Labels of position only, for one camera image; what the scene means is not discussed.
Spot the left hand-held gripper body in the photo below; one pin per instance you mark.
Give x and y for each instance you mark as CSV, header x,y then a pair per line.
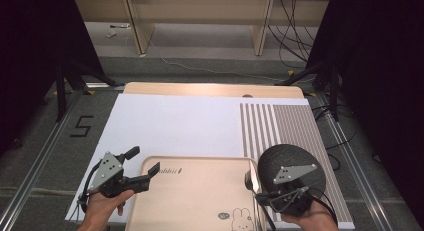
x,y
106,167

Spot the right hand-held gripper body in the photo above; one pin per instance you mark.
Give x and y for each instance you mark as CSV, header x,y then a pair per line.
x,y
293,172

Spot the black round plate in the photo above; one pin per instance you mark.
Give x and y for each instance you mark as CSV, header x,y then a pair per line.
x,y
290,154

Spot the beige tray with rabbit print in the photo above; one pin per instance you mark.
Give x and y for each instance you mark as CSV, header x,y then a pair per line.
x,y
200,197

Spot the person's left hand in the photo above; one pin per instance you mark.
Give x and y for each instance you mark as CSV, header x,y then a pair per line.
x,y
100,207

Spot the person's right hand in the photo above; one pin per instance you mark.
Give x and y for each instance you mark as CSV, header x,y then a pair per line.
x,y
316,221

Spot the white board sheet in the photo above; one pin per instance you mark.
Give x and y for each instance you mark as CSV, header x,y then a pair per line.
x,y
166,124

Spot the striped beige placemat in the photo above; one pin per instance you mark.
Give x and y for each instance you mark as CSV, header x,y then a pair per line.
x,y
293,119

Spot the black metal stand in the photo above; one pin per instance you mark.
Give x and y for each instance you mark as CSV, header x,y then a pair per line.
x,y
60,91
334,91

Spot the small beige floor scrap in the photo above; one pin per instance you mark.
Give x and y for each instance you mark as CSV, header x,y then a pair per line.
x,y
111,34

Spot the black marker pen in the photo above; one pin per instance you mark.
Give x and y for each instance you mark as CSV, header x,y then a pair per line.
x,y
120,25

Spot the black curtain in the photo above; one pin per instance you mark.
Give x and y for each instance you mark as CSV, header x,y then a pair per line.
x,y
30,51
383,74

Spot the beige wooden desk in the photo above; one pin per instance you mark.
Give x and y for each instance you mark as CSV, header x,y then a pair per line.
x,y
200,11

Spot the aluminium floor rail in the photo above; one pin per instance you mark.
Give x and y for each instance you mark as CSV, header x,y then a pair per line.
x,y
40,161
353,157

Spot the short aluminium cross rail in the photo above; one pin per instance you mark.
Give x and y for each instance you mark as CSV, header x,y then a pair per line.
x,y
100,85

